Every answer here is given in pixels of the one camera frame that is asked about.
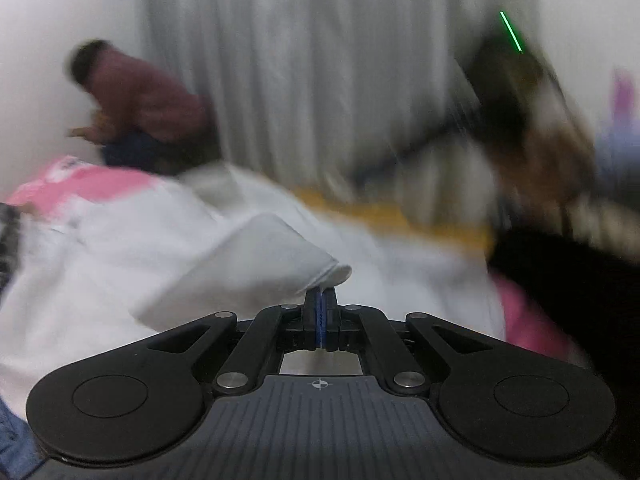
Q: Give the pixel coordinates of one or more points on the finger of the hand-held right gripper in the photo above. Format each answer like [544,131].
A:
[415,152]

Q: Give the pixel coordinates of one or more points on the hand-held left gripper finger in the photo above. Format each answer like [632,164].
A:
[326,320]
[314,320]

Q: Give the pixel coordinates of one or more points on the white sweatshirt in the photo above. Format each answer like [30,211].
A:
[150,260]

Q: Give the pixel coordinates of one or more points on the person's right hand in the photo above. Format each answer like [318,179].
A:
[545,170]

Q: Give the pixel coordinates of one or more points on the grey curtain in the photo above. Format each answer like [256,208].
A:
[325,60]

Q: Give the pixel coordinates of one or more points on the person's dark clothing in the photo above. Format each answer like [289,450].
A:
[575,310]

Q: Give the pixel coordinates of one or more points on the pink floral blanket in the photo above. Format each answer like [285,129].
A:
[100,185]

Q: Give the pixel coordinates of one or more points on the black white plaid shirt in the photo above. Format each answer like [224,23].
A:
[7,240]

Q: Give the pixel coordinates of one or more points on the blue denim jacket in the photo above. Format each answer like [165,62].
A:
[12,440]

